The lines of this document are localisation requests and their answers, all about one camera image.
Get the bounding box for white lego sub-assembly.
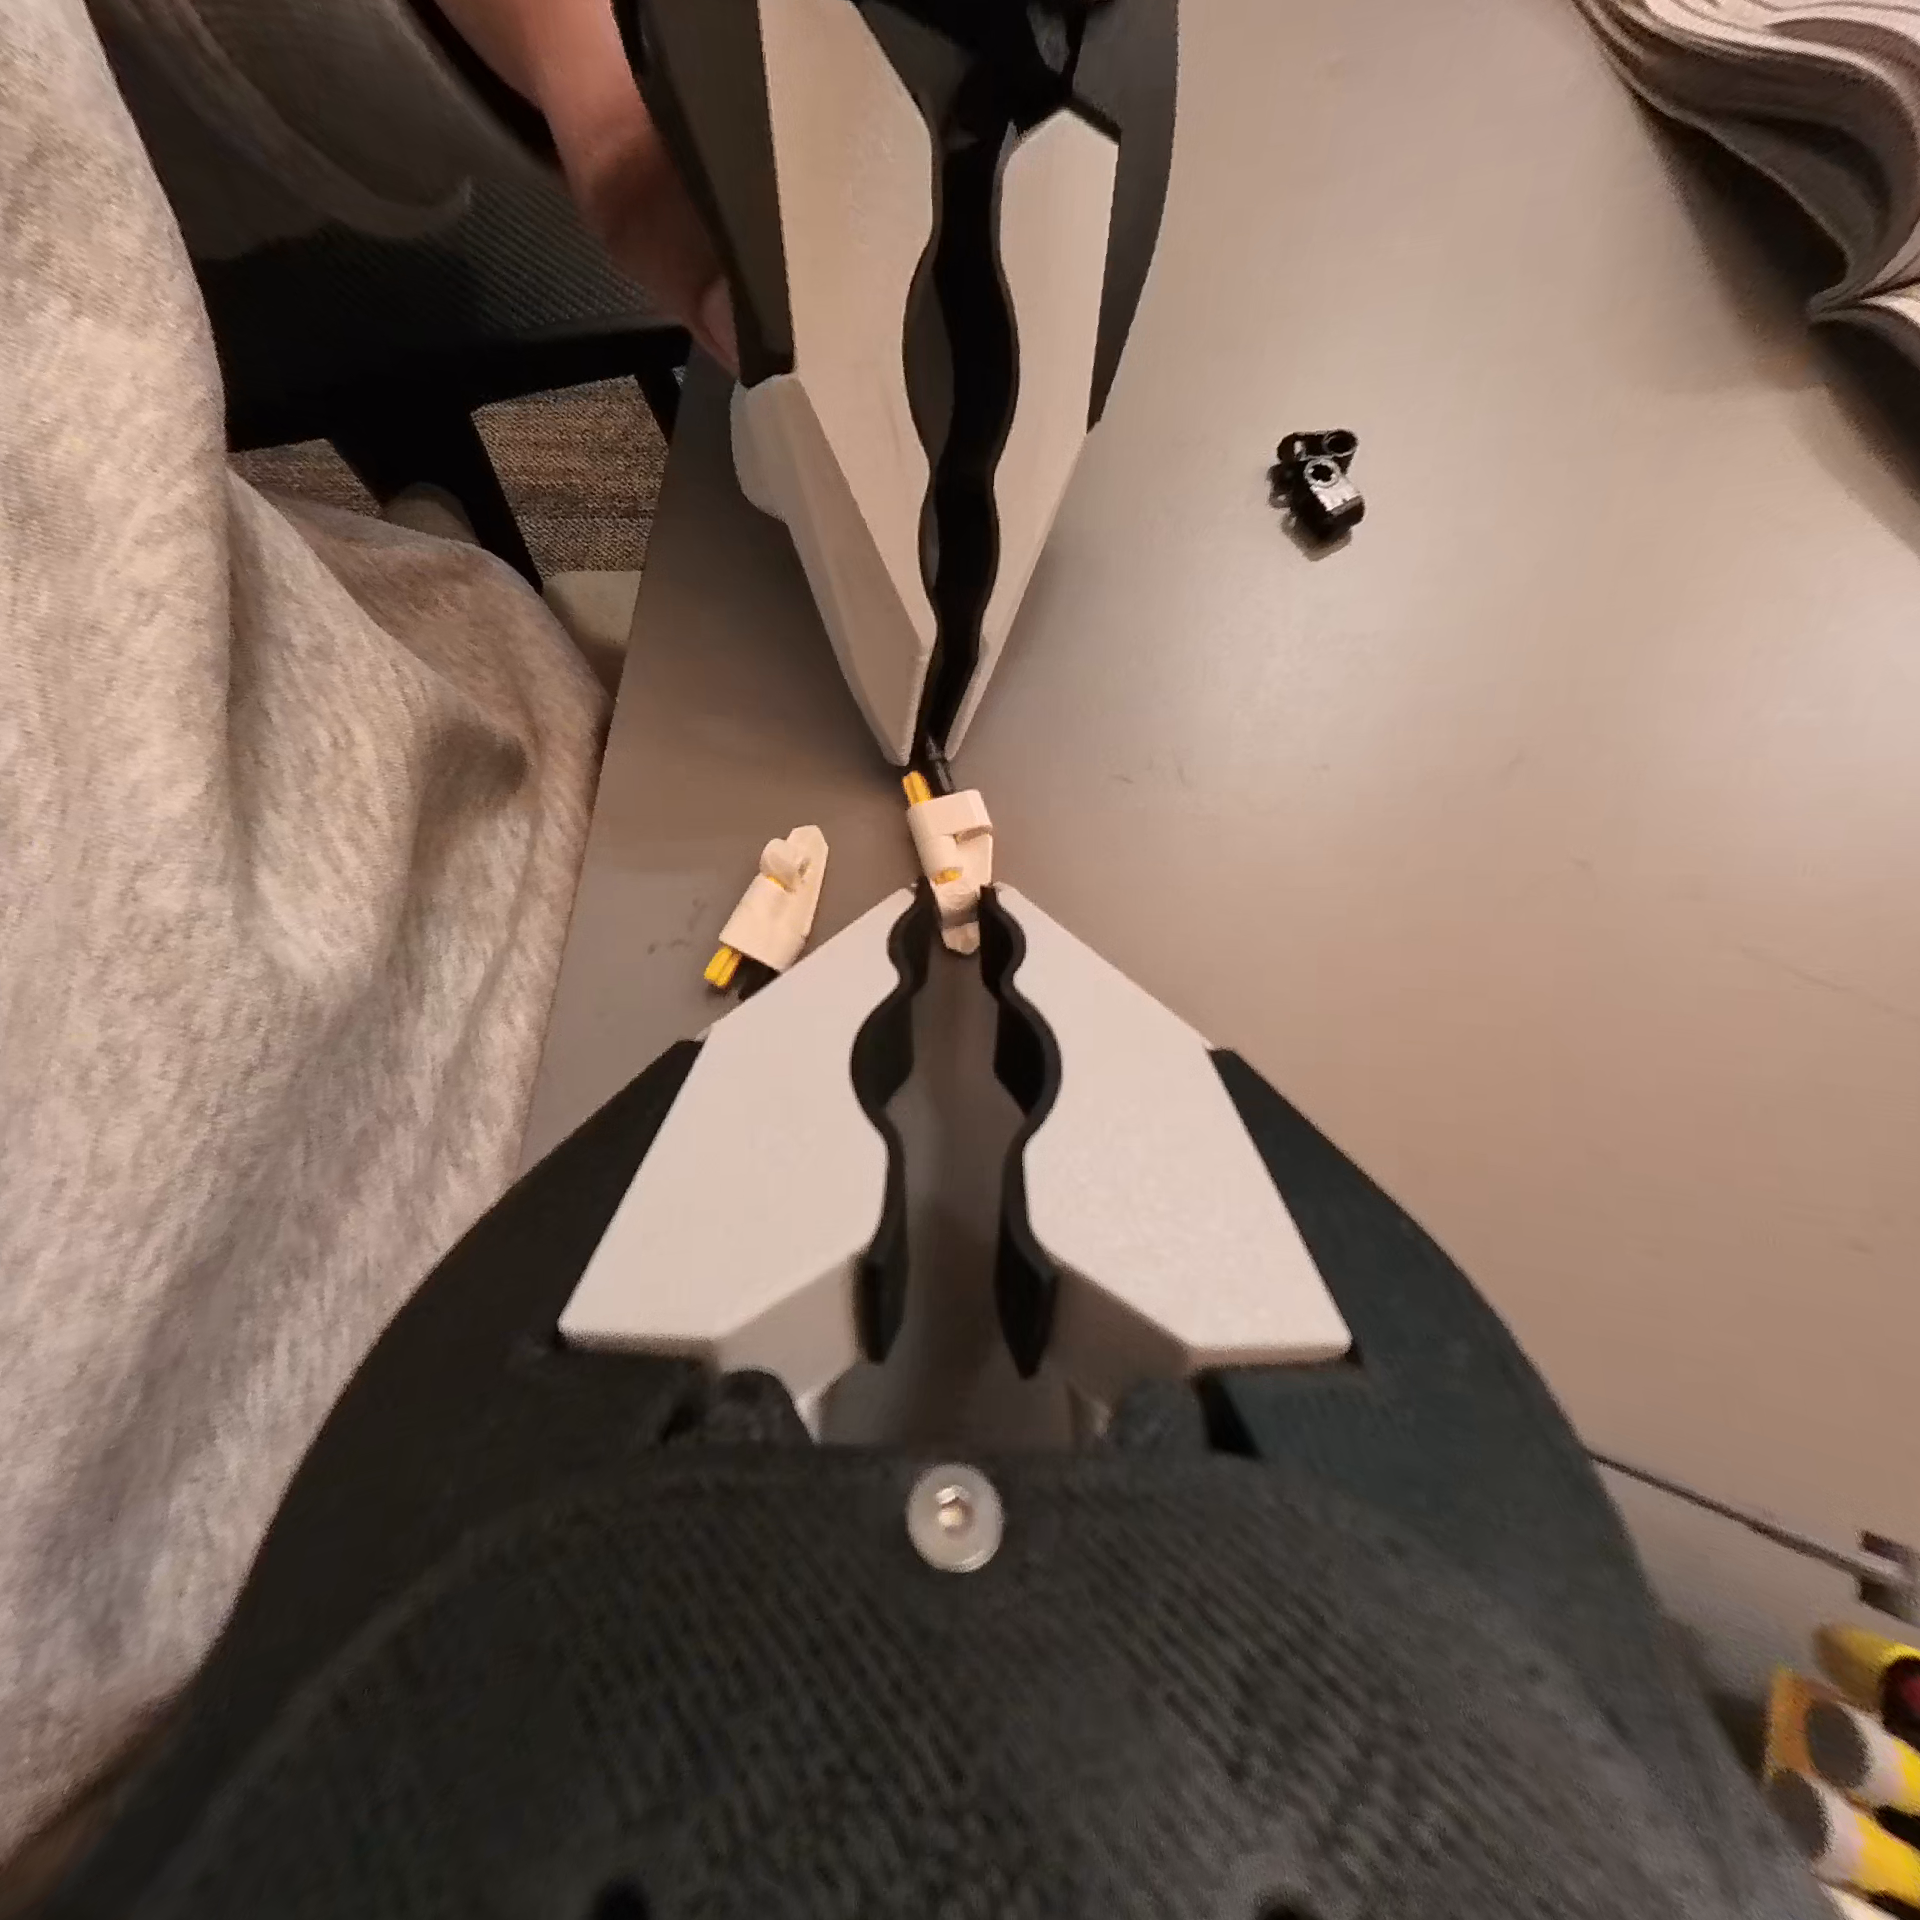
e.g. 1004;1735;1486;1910
705;822;831;992

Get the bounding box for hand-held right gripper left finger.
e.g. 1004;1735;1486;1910
555;882;921;1370

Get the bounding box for lego instruction booklet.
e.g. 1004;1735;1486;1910
1575;0;1920;369

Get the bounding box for black office chair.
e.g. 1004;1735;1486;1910
187;224;694;594

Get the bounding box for lego plane model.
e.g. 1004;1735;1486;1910
1590;1448;1920;1920

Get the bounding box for white lego connector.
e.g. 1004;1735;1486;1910
909;788;996;886

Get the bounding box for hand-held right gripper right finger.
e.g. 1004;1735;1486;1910
982;882;1359;1402

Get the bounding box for person's left hand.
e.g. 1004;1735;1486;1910
449;0;742;377

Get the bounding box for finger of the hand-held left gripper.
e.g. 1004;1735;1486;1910
932;103;1125;755
729;0;963;771

